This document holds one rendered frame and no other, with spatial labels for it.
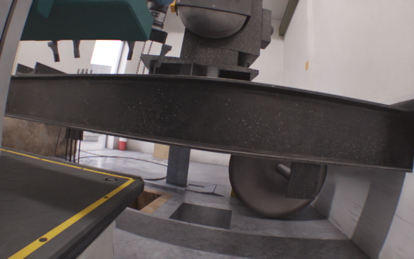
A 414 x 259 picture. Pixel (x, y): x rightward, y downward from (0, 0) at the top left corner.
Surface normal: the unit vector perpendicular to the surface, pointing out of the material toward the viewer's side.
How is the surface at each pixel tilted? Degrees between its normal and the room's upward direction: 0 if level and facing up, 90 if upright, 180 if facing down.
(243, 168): 90
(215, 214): 90
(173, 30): 90
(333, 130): 90
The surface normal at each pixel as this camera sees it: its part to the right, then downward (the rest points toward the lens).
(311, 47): -0.13, -0.05
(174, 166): 0.08, -0.02
